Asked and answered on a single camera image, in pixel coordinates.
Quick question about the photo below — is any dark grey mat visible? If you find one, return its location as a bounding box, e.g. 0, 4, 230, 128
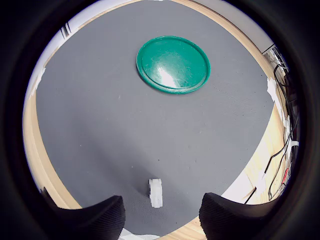
34, 0, 276, 237

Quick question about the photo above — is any long black camera cable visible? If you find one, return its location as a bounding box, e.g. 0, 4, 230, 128
244, 139, 296, 205

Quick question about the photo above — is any small red object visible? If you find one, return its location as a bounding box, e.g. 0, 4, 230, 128
281, 167, 290, 185

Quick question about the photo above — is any small white plastic terminal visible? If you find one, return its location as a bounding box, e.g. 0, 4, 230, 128
148, 177, 164, 209

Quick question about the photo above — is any round green lid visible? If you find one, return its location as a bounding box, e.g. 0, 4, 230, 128
135, 35, 211, 95

